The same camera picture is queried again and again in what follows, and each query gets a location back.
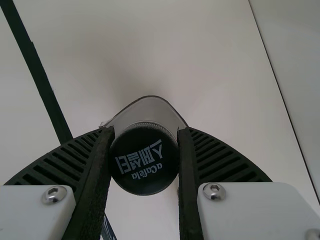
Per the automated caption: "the black strip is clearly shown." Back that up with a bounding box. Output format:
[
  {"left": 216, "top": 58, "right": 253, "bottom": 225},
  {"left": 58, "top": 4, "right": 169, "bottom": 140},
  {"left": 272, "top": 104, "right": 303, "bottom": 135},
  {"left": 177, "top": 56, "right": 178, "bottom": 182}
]
[{"left": 0, "top": 0, "right": 74, "bottom": 141}]

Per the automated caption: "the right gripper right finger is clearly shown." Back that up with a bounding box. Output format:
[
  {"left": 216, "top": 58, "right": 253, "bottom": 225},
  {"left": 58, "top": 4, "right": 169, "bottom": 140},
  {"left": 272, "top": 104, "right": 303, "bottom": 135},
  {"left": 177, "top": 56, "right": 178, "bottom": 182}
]
[{"left": 176, "top": 126, "right": 320, "bottom": 240}]

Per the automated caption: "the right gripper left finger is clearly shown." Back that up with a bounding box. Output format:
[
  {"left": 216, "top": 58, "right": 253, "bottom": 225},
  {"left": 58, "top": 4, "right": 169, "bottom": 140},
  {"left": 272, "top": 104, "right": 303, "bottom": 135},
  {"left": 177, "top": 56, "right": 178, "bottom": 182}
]
[{"left": 0, "top": 126, "right": 115, "bottom": 240}]

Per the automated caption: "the dark coffee bottle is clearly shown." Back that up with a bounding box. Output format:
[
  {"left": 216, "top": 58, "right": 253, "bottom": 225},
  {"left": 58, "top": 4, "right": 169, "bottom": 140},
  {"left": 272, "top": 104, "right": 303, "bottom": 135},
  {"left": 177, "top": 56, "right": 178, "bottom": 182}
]
[{"left": 99, "top": 94, "right": 189, "bottom": 198}]

